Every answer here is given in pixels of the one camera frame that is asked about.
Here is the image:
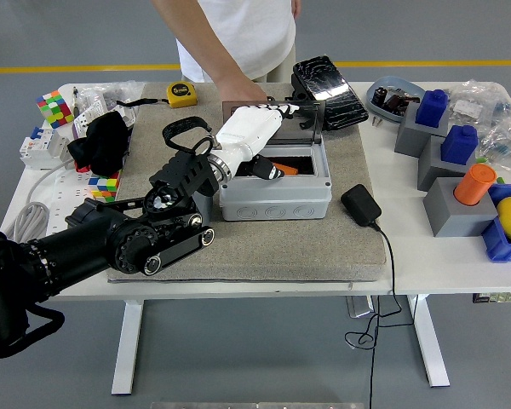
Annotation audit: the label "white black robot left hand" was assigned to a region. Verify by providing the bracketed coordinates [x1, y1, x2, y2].
[215, 101, 301, 182]

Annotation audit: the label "person's right hand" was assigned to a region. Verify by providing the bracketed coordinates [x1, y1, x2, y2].
[215, 76, 268, 106]

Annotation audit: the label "smoky transparent box lid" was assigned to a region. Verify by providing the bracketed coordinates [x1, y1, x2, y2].
[221, 100, 328, 148]

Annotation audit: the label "grey plastic junction box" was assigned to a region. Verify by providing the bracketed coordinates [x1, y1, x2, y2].
[219, 142, 333, 222]

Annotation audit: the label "silver box under table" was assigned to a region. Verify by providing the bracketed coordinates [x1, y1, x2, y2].
[346, 296, 375, 319]

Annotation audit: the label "person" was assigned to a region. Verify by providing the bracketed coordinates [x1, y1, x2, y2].
[176, 0, 298, 84]

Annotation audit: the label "shiny black case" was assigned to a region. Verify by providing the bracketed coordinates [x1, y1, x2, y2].
[290, 55, 370, 131]

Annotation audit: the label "grey holder block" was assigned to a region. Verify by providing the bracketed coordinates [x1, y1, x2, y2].
[416, 135, 478, 192]
[423, 176, 499, 239]
[191, 189, 216, 226]
[393, 101, 451, 158]

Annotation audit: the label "clear bag of parts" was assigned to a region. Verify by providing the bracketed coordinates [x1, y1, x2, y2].
[74, 80, 148, 129]
[446, 79, 511, 129]
[476, 112, 511, 174]

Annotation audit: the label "grey-brown mat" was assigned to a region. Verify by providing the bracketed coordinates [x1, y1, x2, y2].
[106, 82, 388, 283]

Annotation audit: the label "light blue tray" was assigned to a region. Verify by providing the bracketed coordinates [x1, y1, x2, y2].
[365, 75, 427, 124]

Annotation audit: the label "black power adapter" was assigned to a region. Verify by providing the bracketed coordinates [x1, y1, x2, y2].
[340, 183, 382, 227]

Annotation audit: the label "brown capacitor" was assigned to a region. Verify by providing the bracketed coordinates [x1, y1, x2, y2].
[384, 94, 405, 117]

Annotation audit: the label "black cloth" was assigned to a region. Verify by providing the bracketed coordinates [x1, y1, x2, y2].
[66, 112, 131, 176]

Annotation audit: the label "white socket package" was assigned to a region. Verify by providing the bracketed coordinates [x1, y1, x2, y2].
[72, 100, 107, 140]

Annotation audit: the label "multicoloured puzzle cube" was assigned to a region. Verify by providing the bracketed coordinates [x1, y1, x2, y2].
[87, 170, 123, 202]
[36, 89, 76, 129]

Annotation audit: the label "blue plastic block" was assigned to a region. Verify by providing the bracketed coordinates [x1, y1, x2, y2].
[415, 89, 449, 128]
[440, 124, 479, 166]

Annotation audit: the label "white power strip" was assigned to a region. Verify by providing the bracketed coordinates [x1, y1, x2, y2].
[46, 170, 95, 238]

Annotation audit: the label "white circuit breaker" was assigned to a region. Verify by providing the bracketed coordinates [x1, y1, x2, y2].
[19, 126, 73, 172]

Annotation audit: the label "white table leg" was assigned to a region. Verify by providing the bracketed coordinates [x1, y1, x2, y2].
[111, 299, 145, 395]
[406, 294, 451, 389]

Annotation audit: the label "blue plastic bin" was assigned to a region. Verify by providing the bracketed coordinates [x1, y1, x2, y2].
[480, 182, 511, 264]

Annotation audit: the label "yellow tape measure with strap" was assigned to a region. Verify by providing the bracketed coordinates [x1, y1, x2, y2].
[115, 81, 199, 108]

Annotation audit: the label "black adapter cord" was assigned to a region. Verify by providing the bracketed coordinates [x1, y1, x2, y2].
[344, 222, 405, 409]

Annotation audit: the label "white grey power cable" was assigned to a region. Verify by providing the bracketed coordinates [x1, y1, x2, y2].
[2, 164, 76, 239]

